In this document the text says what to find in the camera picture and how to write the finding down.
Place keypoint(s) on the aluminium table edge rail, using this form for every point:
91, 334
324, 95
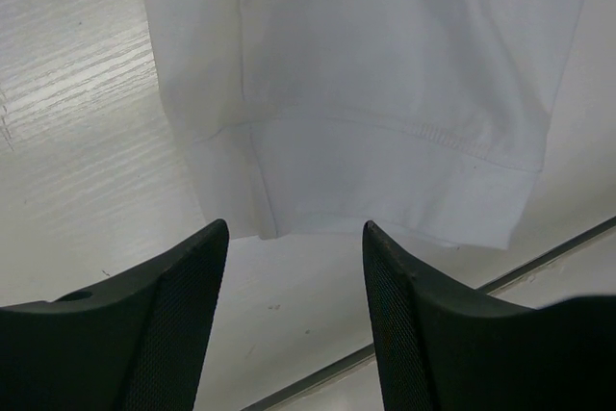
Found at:
433, 334

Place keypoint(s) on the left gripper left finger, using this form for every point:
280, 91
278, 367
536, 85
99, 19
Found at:
134, 341

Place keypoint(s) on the white skirt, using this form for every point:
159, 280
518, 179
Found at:
428, 117

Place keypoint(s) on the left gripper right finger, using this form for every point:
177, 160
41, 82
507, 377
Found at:
481, 339

